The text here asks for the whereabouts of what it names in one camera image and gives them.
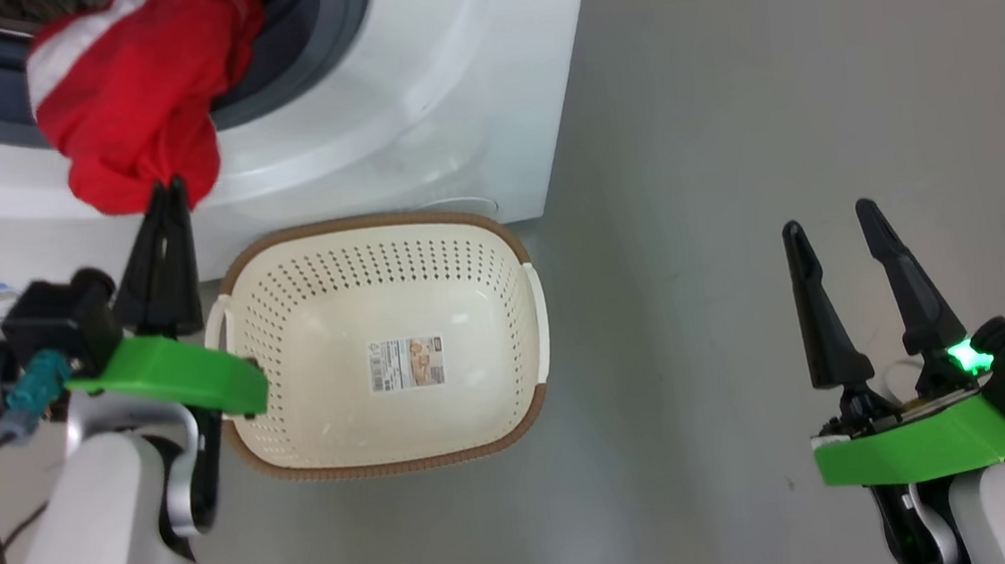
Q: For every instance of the teal left camera connector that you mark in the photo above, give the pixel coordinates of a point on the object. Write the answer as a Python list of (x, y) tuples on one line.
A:
[(31, 391)]

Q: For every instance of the cream perforated laundry basket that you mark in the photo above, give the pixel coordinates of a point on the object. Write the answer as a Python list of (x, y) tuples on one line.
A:
[(335, 313)]

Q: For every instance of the perforated steel washer drum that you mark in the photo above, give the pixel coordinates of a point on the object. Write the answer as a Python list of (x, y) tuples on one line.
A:
[(23, 4)]

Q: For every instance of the red and white garment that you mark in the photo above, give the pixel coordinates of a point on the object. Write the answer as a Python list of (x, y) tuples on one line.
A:
[(139, 104)]

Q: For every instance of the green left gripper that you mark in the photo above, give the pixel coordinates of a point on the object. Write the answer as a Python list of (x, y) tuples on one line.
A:
[(178, 370)]

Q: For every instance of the white washing machine body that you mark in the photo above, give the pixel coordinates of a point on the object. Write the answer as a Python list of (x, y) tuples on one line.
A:
[(452, 98)]

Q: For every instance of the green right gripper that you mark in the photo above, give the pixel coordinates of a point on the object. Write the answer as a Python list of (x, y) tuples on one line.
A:
[(928, 446)]

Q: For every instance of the paper basket label sticker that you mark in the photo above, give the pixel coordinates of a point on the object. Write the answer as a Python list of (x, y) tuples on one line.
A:
[(406, 363)]

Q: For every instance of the grey rubber door gasket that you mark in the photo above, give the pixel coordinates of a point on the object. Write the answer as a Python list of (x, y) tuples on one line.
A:
[(313, 37)]

